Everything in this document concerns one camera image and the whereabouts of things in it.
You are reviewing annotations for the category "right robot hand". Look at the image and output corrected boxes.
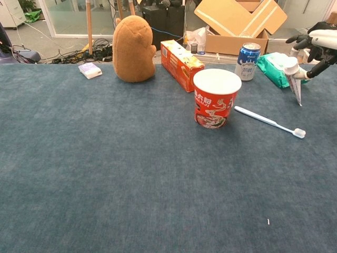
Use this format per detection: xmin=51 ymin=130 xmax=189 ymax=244
xmin=285 ymin=28 xmax=337 ymax=80

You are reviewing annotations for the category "white toothpaste tube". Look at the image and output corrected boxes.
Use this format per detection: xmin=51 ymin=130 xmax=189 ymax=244
xmin=283 ymin=56 xmax=309 ymax=106

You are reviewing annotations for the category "light blue toothbrush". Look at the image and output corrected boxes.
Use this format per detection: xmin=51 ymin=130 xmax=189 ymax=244
xmin=234 ymin=105 xmax=306 ymax=139

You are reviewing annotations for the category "blue white drink can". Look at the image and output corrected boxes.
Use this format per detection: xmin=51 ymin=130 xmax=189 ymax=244
xmin=234 ymin=42 xmax=262 ymax=82

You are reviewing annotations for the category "open brown cardboard box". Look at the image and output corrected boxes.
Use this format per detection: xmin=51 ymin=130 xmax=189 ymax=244
xmin=194 ymin=0 xmax=288 ymax=56

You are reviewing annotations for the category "orange cardboard snack box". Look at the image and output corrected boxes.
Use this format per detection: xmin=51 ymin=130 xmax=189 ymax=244
xmin=160 ymin=40 xmax=205 ymax=93

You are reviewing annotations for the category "black cloth covered object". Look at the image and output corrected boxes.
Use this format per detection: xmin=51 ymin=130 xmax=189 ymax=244
xmin=308 ymin=21 xmax=337 ymax=32

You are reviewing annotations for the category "green wet wipes pack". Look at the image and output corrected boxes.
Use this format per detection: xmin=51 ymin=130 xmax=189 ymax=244
xmin=256 ymin=52 xmax=309 ymax=89

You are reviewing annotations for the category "red instant noodle cup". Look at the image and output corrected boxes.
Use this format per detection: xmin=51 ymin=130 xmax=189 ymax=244
xmin=193 ymin=68 xmax=243 ymax=130

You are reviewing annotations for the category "white plastic bag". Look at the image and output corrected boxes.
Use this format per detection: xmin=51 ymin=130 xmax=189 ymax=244
xmin=185 ymin=26 xmax=207 ymax=52

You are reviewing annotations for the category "black cabinet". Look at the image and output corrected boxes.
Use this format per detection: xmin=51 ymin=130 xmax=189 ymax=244
xmin=142 ymin=4 xmax=185 ymax=51

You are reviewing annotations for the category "brown plush toy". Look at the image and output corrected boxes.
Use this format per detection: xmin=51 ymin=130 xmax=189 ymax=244
xmin=112 ymin=15 xmax=156 ymax=83

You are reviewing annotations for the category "small purple tissue pack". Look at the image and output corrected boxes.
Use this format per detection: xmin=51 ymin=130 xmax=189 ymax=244
xmin=78 ymin=62 xmax=103 ymax=80

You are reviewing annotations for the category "blue table cloth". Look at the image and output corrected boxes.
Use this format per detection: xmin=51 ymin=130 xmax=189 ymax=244
xmin=0 ymin=63 xmax=337 ymax=253

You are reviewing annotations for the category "green bag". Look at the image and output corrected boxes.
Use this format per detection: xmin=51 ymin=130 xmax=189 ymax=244
xmin=24 ymin=9 xmax=42 ymax=24

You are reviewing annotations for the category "green potted plant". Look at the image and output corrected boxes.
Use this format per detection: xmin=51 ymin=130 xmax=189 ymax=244
xmin=18 ymin=0 xmax=36 ymax=13

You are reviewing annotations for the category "white cabinet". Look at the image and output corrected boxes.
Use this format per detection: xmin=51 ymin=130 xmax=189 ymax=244
xmin=0 ymin=0 xmax=27 ymax=28

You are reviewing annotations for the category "blue network cable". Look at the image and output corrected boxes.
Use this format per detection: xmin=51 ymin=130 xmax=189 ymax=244
xmin=152 ymin=26 xmax=184 ymax=39

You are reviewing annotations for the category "black floor cable bundle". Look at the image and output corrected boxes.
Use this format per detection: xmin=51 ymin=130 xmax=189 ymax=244
xmin=10 ymin=38 xmax=114 ymax=64

